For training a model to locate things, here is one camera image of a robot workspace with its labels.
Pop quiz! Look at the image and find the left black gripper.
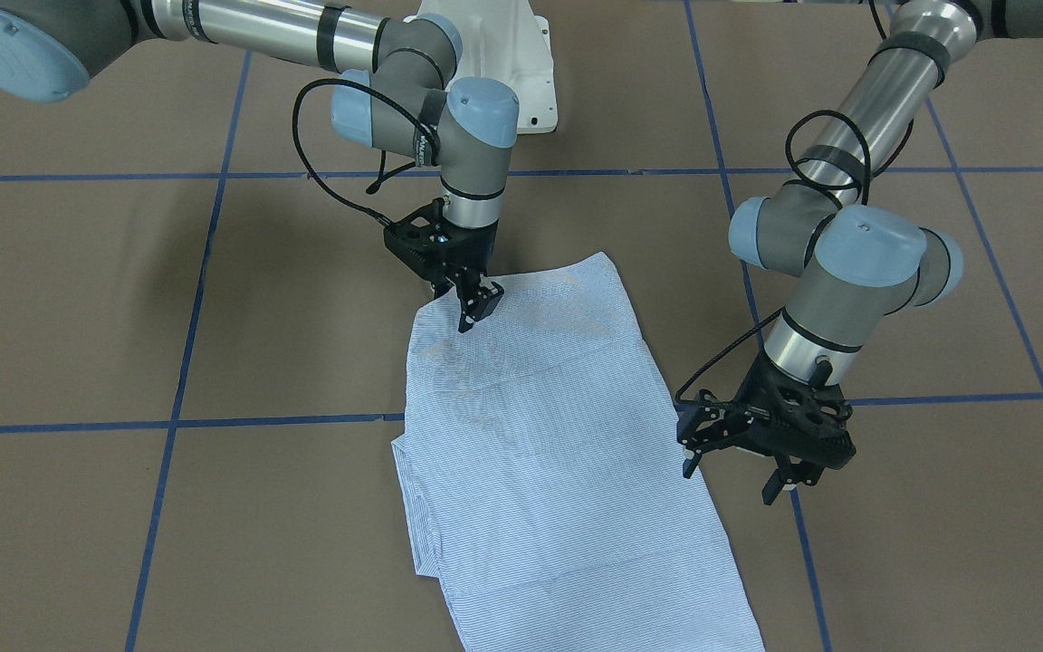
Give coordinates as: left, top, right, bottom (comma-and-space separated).
677, 399, 856, 506

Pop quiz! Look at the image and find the brown paper table mat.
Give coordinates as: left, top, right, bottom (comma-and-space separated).
0, 1, 1043, 651

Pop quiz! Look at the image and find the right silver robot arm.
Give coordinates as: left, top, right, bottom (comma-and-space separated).
0, 1, 522, 331

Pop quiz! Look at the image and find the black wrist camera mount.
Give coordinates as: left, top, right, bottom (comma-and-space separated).
382, 198, 453, 298
735, 352, 856, 469

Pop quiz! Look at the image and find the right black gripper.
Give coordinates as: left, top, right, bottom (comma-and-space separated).
431, 244, 504, 333

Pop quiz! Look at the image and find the light blue striped shirt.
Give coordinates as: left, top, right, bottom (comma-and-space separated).
392, 253, 765, 651

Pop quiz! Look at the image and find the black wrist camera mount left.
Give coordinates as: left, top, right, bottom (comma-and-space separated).
735, 352, 856, 469

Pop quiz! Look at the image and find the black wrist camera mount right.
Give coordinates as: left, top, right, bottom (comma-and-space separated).
382, 198, 453, 298

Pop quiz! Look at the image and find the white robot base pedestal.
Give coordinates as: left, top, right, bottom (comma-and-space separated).
417, 1, 560, 135

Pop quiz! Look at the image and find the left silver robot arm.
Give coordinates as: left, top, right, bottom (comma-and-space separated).
675, 1, 1043, 504

